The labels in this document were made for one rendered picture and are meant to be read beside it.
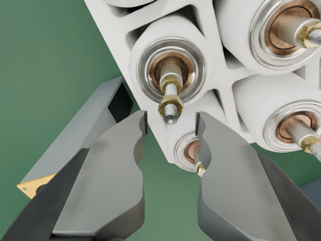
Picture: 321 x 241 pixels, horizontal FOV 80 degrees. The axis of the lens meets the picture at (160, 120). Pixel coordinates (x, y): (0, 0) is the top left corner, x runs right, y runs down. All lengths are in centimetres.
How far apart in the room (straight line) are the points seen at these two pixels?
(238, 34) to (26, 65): 50
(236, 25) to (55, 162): 25
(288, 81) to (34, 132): 65
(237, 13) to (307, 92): 12
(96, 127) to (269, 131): 24
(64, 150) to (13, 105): 41
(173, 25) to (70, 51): 35
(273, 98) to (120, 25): 21
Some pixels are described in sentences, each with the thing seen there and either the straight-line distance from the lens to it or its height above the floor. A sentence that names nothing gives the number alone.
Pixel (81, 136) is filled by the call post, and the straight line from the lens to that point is 29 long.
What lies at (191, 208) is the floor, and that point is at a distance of 83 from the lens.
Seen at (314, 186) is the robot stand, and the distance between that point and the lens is 83.
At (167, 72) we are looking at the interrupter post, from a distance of 18.
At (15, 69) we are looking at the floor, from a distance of 61.
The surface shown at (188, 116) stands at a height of 23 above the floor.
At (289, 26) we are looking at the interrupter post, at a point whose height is 27.
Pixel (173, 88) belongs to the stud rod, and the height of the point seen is 30.
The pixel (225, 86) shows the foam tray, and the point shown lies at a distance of 31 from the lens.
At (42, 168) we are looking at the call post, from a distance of 28.
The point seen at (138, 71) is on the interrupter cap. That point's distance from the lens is 21.
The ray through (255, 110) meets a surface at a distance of 27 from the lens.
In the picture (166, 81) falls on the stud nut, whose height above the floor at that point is 29.
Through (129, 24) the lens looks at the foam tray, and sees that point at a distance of 28.
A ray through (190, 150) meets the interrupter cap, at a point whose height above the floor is 25.
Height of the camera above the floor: 45
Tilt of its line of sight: 57 degrees down
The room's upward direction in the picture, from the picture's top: 175 degrees counter-clockwise
